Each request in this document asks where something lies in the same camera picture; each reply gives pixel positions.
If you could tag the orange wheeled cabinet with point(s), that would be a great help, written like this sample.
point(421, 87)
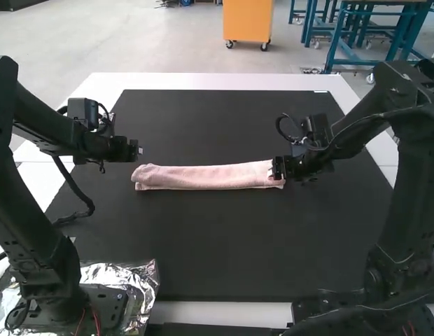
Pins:
point(246, 19)

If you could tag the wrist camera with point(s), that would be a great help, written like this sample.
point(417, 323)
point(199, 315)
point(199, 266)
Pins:
point(319, 129)
point(82, 110)

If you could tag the pale towel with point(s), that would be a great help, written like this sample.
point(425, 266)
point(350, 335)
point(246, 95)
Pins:
point(206, 176)

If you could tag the silver foil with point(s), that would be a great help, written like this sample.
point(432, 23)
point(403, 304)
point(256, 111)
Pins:
point(133, 280)

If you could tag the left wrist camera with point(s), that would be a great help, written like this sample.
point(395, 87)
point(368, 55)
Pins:
point(82, 110)

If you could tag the black mat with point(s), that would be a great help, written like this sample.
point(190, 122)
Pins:
point(217, 238)

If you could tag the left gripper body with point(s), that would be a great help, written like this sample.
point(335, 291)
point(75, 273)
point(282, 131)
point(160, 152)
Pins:
point(122, 150)

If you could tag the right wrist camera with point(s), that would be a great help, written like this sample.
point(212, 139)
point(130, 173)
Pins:
point(319, 129)

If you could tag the blue metal frame cart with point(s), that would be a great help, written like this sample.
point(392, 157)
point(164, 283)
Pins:
point(381, 42)
point(316, 21)

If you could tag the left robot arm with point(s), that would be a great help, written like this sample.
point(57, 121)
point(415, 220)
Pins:
point(24, 196)

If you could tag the dark base panel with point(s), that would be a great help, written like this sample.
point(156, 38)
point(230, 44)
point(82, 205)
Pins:
point(217, 330)

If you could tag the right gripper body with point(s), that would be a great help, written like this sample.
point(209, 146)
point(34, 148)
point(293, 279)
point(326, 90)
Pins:
point(301, 166)

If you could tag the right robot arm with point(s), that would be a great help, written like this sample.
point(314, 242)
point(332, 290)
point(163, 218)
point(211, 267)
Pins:
point(409, 182)

